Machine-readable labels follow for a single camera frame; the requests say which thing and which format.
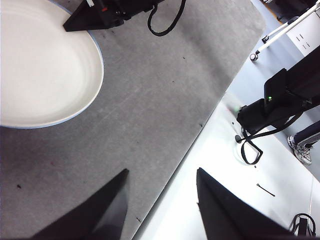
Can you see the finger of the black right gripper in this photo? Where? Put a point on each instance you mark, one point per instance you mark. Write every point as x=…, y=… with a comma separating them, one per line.
x=82, y=21

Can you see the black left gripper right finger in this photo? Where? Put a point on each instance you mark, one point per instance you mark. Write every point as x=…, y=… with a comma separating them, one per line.
x=225, y=215

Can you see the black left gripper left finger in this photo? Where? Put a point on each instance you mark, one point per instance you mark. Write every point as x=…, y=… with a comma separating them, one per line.
x=100, y=207

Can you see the blue round plate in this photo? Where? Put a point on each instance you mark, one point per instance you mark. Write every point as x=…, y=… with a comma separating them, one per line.
x=30, y=127

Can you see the person's leg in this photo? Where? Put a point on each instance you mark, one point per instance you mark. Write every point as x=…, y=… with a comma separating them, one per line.
x=302, y=147

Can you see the white tripod stand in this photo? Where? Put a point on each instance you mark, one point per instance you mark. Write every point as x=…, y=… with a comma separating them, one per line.
x=282, y=28

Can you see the white wall socket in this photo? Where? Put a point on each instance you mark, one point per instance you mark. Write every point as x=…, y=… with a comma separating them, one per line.
x=303, y=42

